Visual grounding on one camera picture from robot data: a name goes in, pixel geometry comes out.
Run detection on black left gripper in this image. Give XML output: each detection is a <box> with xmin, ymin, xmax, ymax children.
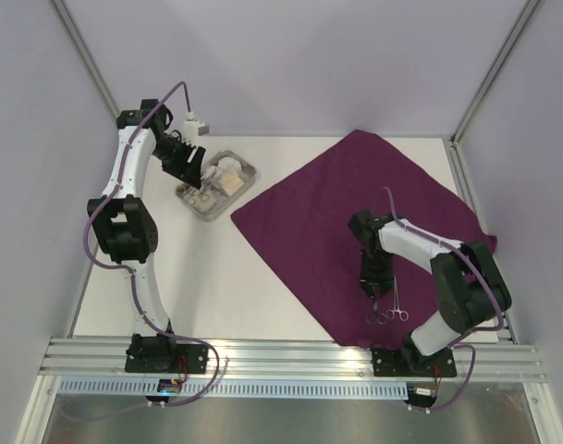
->
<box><xmin>153</xmin><ymin>136</ymin><xmax>206</xmax><ymax>190</ymax></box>

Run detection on steel forceps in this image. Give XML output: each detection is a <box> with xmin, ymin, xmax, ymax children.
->
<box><xmin>195</xmin><ymin>183</ymin><xmax>216</xmax><ymax>204</ymax></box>
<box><xmin>386</xmin><ymin>277</ymin><xmax>410</xmax><ymax>322</ymax></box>
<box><xmin>180</xmin><ymin>187</ymin><xmax>201</xmax><ymax>205</ymax></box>

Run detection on white gauze pad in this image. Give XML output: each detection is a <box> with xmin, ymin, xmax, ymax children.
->
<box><xmin>217</xmin><ymin>156</ymin><xmax>242</xmax><ymax>171</ymax></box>
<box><xmin>202</xmin><ymin>166</ymin><xmax>222</xmax><ymax>186</ymax></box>

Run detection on black handled scissors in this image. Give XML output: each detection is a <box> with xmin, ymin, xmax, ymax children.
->
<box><xmin>366</xmin><ymin>297</ymin><xmax>388</xmax><ymax>325</ymax></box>

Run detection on clear packet beige gauze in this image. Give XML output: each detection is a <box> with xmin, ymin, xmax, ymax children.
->
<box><xmin>218</xmin><ymin>168</ymin><xmax>244</xmax><ymax>196</ymax></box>

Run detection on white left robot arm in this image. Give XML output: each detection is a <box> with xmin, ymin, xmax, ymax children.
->
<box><xmin>83</xmin><ymin>99</ymin><xmax>205</xmax><ymax>340</ymax></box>

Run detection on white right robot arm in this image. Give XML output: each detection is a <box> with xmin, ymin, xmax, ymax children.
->
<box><xmin>348</xmin><ymin>210</ymin><xmax>512</xmax><ymax>375</ymax></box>

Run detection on steel instrument tray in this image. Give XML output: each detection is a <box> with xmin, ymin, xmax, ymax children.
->
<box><xmin>175</xmin><ymin>150</ymin><xmax>257</xmax><ymax>222</ymax></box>

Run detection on purple cloth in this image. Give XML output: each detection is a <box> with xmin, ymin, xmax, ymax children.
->
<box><xmin>231</xmin><ymin>130</ymin><xmax>497</xmax><ymax>350</ymax></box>

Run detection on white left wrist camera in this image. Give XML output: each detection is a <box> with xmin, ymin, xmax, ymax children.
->
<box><xmin>181</xmin><ymin>111</ymin><xmax>210</xmax><ymax>142</ymax></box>

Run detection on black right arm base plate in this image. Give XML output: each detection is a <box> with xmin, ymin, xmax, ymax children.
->
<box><xmin>371</xmin><ymin>346</ymin><xmax>458</xmax><ymax>378</ymax></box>

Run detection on right aluminium side rail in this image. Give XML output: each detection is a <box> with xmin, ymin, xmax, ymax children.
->
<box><xmin>442</xmin><ymin>137</ymin><xmax>520</xmax><ymax>345</ymax></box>

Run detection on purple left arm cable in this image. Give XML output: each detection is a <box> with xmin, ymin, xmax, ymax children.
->
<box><xmin>81</xmin><ymin>81</ymin><xmax>234</xmax><ymax>420</ymax></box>

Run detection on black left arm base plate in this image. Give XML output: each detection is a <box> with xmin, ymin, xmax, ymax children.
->
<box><xmin>125</xmin><ymin>334</ymin><xmax>209</xmax><ymax>375</ymax></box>

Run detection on left aluminium frame post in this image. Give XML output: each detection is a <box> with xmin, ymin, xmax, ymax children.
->
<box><xmin>47</xmin><ymin>0</ymin><xmax>121</xmax><ymax>128</ymax></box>

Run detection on aluminium frame post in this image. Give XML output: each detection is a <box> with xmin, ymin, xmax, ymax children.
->
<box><xmin>47</xmin><ymin>0</ymin><xmax>121</xmax><ymax>128</ymax></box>
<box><xmin>449</xmin><ymin>0</ymin><xmax>544</xmax><ymax>149</ymax></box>

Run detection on aluminium front frame rail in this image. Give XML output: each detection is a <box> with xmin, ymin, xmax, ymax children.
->
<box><xmin>39</xmin><ymin>336</ymin><xmax>546</xmax><ymax>383</ymax></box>

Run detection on right aluminium frame post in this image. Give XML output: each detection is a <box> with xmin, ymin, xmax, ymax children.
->
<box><xmin>449</xmin><ymin>0</ymin><xmax>544</xmax><ymax>149</ymax></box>

